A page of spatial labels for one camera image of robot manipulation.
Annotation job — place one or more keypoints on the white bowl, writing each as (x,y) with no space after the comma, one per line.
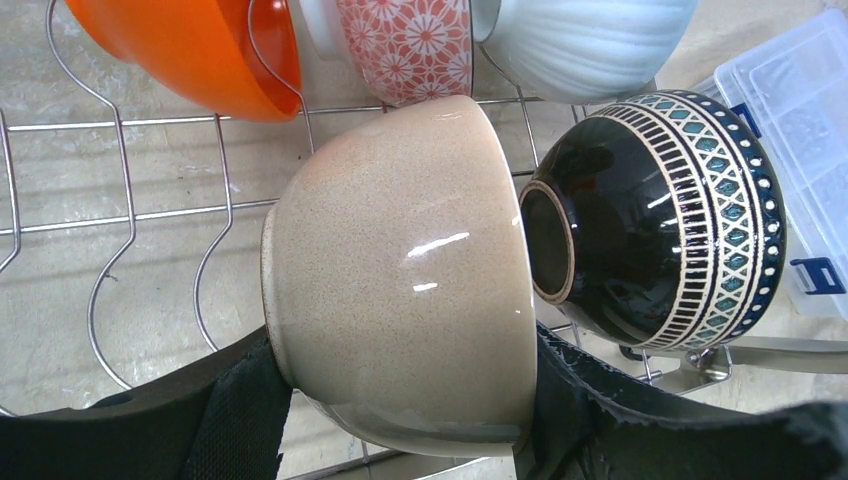
(580,51)

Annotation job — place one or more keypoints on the grey leaf pattern bowl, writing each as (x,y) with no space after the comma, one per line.
(405,51)

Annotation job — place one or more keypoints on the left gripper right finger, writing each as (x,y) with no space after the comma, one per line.
(592,421)

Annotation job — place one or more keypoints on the clear plastic screw box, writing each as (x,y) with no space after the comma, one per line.
(792,90)

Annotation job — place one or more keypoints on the beige speckled bowl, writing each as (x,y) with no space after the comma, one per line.
(396,284)

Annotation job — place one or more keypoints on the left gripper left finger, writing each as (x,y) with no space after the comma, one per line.
(220,417)

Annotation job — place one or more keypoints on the steel two-tier dish rack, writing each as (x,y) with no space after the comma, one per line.
(72,216)

